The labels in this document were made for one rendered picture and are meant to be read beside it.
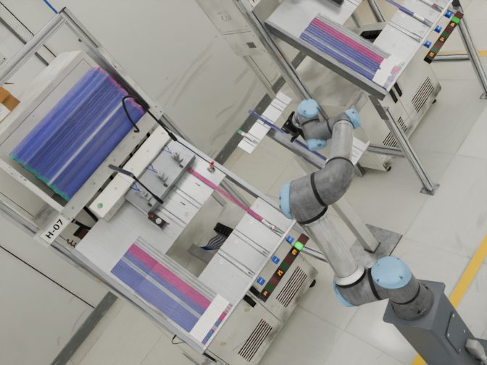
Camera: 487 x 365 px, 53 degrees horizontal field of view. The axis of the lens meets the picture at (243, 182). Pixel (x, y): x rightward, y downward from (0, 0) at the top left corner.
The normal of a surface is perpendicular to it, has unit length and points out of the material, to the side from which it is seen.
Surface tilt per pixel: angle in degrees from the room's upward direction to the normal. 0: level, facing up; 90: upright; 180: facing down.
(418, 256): 0
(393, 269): 7
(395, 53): 44
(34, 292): 90
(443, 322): 90
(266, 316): 90
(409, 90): 90
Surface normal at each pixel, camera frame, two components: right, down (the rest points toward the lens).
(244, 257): 0.00, -0.33
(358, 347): -0.56, -0.62
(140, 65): 0.58, 0.18
